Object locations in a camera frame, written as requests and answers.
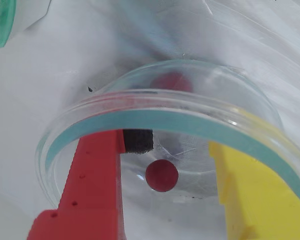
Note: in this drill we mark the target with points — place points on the pale grey tablecloth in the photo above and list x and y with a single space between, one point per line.
40 100

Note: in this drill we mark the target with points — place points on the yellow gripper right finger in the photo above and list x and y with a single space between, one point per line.
260 205

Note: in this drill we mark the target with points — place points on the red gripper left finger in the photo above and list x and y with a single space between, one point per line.
95 187

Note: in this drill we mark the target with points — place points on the clear glass bowl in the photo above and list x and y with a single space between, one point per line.
140 120

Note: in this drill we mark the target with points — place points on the red round pill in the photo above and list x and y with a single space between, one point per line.
162 178
171 81

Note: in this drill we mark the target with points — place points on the green blue weekly pill organizer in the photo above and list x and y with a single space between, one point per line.
2 25

